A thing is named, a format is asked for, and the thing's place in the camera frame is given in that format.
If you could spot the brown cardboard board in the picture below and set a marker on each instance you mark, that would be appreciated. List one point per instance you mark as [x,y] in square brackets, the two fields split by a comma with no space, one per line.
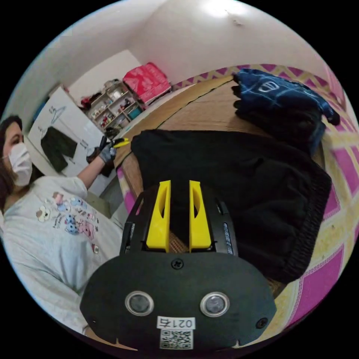
[202,112]

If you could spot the open shelf with items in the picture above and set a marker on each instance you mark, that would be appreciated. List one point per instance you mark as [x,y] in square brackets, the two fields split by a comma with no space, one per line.
[115,108]

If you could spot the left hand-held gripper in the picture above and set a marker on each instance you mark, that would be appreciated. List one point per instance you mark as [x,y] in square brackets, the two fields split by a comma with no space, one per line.
[108,137]

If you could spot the white cupboard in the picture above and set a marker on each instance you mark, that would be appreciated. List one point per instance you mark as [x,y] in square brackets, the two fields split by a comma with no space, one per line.
[78,123]

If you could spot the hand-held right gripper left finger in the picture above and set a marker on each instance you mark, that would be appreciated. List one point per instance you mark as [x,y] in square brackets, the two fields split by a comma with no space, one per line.
[160,224]

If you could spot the person's body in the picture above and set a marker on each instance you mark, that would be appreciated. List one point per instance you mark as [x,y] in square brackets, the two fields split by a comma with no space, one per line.
[42,252]

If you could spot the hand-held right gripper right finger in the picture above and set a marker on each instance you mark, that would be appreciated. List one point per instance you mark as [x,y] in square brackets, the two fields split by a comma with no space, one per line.
[199,224]

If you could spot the pile of clothes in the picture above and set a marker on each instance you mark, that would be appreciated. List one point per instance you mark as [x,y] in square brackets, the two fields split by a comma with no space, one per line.
[283,109]

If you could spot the person's left forearm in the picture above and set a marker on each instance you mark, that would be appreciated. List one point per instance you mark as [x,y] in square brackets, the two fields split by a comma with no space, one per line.
[89,171]

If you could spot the red bag with white print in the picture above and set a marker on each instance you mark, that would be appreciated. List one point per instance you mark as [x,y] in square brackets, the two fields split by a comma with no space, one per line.
[147,81]

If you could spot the dark garment on hanger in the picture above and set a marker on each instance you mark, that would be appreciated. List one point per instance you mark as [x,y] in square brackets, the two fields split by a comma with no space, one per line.
[57,148]

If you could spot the black pants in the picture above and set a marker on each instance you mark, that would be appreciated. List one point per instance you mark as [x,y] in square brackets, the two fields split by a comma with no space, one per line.
[238,179]

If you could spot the person's left hand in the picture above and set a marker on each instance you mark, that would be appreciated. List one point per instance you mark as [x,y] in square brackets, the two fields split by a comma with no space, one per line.
[107,153]

